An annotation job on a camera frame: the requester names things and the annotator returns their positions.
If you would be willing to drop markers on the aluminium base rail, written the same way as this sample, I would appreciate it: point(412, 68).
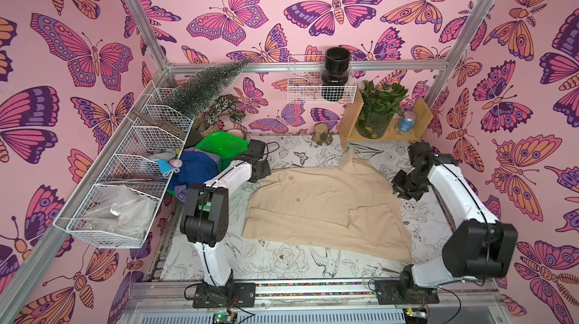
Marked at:
point(350, 300)

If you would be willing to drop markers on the small white wire basket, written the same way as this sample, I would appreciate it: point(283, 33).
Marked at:
point(305, 84)

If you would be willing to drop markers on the blue tin can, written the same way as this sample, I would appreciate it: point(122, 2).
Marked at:
point(407, 121)

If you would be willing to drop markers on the frosted miniature christmas tree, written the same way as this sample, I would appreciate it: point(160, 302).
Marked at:
point(196, 95)

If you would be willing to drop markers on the blue t-shirt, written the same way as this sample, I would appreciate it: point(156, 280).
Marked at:
point(194, 172)

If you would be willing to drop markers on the pink bowl with grey rim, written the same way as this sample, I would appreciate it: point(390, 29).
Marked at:
point(239, 133)

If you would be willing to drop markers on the black cone lamp shade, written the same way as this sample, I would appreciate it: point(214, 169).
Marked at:
point(194, 137)

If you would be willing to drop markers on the blue and pink toy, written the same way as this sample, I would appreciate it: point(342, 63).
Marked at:
point(167, 162)

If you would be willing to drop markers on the white wire wall shelf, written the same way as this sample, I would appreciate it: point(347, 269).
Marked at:
point(152, 128)

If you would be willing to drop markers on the black ribbed vase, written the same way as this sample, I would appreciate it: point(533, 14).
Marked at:
point(335, 74)

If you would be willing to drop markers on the small tree stump ornament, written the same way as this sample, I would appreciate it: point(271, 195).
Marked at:
point(322, 135)

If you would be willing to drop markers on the wooden corner shelf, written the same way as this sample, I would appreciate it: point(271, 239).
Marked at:
point(348, 133)

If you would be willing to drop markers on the striped leaf plant in basket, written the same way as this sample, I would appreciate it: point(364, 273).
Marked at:
point(225, 106)

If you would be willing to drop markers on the beige t-shirt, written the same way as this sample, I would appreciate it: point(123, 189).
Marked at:
point(349, 207)

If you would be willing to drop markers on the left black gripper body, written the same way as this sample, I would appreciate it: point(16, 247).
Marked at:
point(266, 170)

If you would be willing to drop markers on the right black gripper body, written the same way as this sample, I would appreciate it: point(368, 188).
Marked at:
point(405, 183)

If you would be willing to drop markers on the green potted plant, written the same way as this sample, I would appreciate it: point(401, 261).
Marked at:
point(380, 105)

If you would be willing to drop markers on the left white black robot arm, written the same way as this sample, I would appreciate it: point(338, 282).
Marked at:
point(205, 222)

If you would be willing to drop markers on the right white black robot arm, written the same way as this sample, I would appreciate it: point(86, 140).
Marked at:
point(481, 247)

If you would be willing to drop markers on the green plastic laundry basket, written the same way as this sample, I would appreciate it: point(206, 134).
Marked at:
point(205, 161)

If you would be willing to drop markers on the clear plastic bag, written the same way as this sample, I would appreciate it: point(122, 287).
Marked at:
point(118, 210)

